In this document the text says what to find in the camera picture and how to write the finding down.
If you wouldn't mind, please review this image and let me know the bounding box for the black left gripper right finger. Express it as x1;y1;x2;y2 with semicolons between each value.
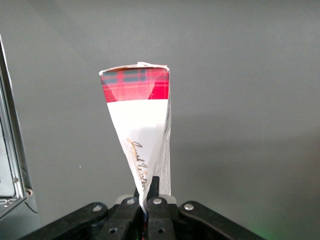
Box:
144;175;176;240

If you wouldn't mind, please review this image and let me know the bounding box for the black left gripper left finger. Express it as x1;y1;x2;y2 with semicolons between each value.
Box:
98;196;142;240

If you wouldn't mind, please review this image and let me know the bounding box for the red tartan cookie box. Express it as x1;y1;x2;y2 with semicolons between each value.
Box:
98;61;174;216

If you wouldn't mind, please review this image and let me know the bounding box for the aluminium frame rail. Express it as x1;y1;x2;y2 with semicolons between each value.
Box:
0;33;35;220

